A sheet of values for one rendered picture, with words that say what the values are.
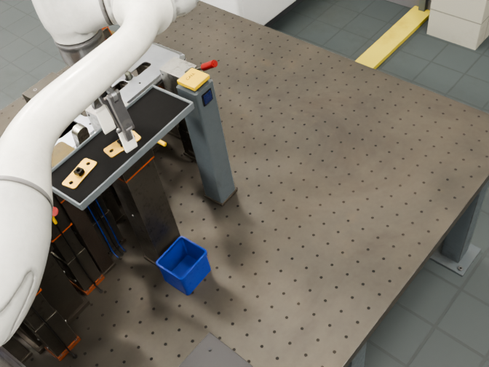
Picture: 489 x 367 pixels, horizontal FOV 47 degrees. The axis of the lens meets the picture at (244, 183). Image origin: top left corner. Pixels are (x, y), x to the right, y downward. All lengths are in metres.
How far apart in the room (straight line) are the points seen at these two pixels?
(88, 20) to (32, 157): 0.37
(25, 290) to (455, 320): 1.88
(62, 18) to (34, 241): 0.50
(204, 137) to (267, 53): 0.82
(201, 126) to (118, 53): 0.63
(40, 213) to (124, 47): 0.32
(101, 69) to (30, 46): 3.22
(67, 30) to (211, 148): 0.62
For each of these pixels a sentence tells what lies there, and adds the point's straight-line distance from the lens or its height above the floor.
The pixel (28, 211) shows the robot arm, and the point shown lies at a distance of 0.67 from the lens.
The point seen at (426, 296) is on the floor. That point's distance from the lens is 2.35.
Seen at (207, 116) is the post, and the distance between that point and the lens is 1.47.
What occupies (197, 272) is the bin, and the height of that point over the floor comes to 0.75.
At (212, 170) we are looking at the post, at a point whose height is 0.86.
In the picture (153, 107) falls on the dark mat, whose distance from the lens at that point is 1.37.
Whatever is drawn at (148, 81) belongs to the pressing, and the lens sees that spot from 1.72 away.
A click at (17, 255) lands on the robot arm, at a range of 0.64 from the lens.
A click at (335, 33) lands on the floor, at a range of 3.56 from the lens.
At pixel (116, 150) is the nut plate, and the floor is 1.16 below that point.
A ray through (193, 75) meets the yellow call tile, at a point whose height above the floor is 1.16.
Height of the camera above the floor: 2.02
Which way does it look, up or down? 49 degrees down
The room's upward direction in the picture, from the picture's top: 11 degrees counter-clockwise
